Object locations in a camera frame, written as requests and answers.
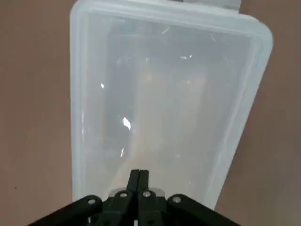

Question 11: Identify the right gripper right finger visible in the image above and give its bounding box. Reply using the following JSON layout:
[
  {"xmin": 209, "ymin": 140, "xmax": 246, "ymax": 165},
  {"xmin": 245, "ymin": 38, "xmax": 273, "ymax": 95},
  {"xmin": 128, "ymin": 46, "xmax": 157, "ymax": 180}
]
[{"xmin": 139, "ymin": 169, "xmax": 237, "ymax": 226}]

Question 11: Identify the translucent plastic box lid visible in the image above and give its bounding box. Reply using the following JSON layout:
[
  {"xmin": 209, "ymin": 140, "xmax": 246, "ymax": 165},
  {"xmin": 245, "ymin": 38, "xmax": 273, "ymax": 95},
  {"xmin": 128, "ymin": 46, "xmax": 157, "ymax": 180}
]
[{"xmin": 70, "ymin": 0, "xmax": 274, "ymax": 211}]

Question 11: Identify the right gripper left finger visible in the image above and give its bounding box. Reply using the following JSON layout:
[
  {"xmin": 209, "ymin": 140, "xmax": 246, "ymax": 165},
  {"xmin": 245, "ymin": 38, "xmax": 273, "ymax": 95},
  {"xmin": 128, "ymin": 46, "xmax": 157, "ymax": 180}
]
[{"xmin": 27, "ymin": 169, "xmax": 141, "ymax": 226}]

